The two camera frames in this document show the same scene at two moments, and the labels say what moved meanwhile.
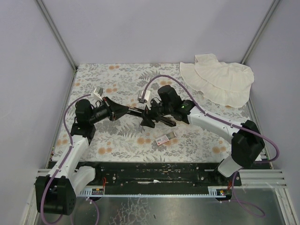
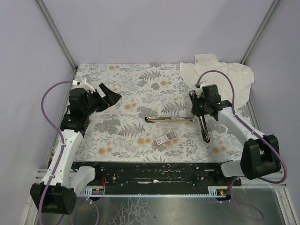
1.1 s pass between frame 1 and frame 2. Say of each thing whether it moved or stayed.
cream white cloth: stayed
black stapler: moved
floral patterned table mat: stayed
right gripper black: moved
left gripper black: moved
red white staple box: stayed
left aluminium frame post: stayed
